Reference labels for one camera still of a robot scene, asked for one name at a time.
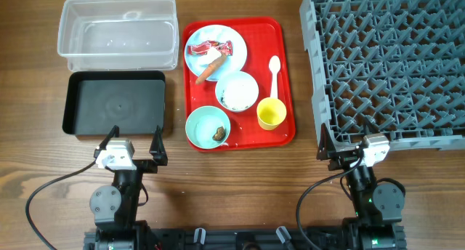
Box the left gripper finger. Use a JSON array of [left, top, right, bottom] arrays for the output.
[[94, 125, 119, 158], [149, 126, 168, 166]]

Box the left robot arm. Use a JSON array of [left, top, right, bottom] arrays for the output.
[[83, 126, 168, 250]]

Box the light blue rice bowl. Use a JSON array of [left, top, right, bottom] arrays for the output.
[[215, 71, 259, 113]]

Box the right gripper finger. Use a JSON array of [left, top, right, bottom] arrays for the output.
[[317, 123, 336, 161], [363, 117, 379, 136]]

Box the red serving tray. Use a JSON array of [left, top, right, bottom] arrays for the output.
[[182, 17, 296, 153]]

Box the clear plastic bin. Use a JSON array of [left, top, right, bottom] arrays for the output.
[[57, 0, 179, 72]]

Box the light blue plate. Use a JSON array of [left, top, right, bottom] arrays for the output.
[[185, 25, 248, 81]]

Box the mint green bowl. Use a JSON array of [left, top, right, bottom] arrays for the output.
[[185, 105, 231, 150]]

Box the black plastic tray bin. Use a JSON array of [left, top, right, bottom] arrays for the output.
[[62, 70, 166, 136]]

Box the white plastic spoon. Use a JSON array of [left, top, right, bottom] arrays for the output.
[[269, 55, 281, 99]]

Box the red snack wrapper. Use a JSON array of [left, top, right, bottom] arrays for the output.
[[187, 40, 233, 56]]

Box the orange carrot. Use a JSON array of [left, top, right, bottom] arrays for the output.
[[195, 54, 227, 85]]

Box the white tissue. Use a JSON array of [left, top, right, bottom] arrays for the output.
[[203, 47, 222, 65]]

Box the grey dishwasher rack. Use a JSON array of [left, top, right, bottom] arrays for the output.
[[299, 0, 464, 150]]

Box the white rice pile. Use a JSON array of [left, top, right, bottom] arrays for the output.
[[222, 81, 255, 110]]

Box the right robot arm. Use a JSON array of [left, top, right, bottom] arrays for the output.
[[307, 121, 406, 249]]

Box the yellow plastic cup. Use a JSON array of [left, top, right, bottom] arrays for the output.
[[256, 97, 287, 131]]

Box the brown food scrap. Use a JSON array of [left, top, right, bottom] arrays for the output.
[[212, 126, 226, 141]]

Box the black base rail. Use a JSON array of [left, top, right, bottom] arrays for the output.
[[83, 226, 406, 250]]

